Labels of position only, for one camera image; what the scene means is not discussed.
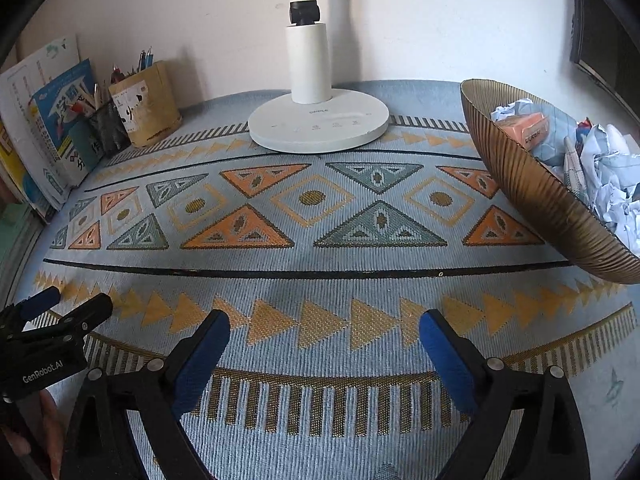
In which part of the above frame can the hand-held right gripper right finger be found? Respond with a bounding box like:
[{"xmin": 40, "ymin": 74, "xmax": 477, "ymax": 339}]
[{"xmin": 419, "ymin": 309, "xmax": 592, "ymax": 480}]

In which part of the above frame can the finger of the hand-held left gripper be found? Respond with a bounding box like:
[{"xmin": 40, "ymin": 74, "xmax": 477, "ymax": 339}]
[
  {"xmin": 0, "ymin": 286, "xmax": 61, "ymax": 333},
  {"xmin": 20, "ymin": 292, "xmax": 114, "ymax": 348}
]

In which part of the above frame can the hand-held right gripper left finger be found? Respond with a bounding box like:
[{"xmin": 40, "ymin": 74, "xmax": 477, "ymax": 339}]
[{"xmin": 60, "ymin": 309, "xmax": 232, "ymax": 480}]

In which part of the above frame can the amber ribbed glass bowl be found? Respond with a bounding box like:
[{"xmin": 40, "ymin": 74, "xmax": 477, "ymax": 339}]
[{"xmin": 460, "ymin": 78, "xmax": 640, "ymax": 285}]

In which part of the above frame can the orange packet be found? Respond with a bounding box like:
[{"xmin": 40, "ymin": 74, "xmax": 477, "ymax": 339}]
[{"xmin": 497, "ymin": 112, "xmax": 551, "ymax": 152}]

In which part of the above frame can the pile of papers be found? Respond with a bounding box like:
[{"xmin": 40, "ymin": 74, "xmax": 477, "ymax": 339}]
[{"xmin": 490, "ymin": 97, "xmax": 640, "ymax": 256}]

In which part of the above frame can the white and blue plush toy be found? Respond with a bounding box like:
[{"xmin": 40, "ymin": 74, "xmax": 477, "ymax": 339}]
[{"xmin": 575, "ymin": 117, "xmax": 636, "ymax": 158}]

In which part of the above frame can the person's left hand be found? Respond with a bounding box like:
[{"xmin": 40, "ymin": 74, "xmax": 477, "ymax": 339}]
[{"xmin": 0, "ymin": 389, "xmax": 67, "ymax": 480}]

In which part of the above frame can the stack of green books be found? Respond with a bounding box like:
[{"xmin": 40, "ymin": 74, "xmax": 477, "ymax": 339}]
[{"xmin": 0, "ymin": 200, "xmax": 48, "ymax": 271}]

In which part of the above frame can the patterned blue table mat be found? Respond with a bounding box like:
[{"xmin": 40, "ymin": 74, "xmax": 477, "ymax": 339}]
[{"xmin": 0, "ymin": 80, "xmax": 640, "ymax": 480}]

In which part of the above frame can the yellow book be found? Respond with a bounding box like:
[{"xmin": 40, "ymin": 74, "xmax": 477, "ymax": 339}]
[{"xmin": 0, "ymin": 120, "xmax": 31, "ymax": 206}]

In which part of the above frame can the blue picture book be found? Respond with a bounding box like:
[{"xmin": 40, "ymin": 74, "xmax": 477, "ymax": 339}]
[{"xmin": 32, "ymin": 59, "xmax": 108, "ymax": 188}]

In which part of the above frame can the black mesh pen holder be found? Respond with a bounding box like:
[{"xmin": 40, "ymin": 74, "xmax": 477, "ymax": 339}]
[{"xmin": 90, "ymin": 105, "xmax": 132, "ymax": 158}]

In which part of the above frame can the bunch of pencils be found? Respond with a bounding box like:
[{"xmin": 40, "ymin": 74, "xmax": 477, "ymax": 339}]
[{"xmin": 70, "ymin": 80, "xmax": 108, "ymax": 116}]

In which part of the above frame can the tan paper pen holder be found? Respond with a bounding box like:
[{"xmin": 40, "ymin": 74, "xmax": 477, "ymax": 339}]
[{"xmin": 108, "ymin": 60, "xmax": 183, "ymax": 148}]

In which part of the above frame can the bunch of blue pens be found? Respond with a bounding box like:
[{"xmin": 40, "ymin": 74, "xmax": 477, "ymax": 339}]
[{"xmin": 111, "ymin": 49, "xmax": 155, "ymax": 83}]

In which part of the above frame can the white desk lamp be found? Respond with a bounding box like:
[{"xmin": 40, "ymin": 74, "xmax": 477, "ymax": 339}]
[{"xmin": 248, "ymin": 0, "xmax": 390, "ymax": 153}]

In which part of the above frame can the black wall television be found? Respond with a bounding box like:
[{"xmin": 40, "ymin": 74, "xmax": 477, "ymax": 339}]
[{"xmin": 567, "ymin": 0, "xmax": 640, "ymax": 111}]

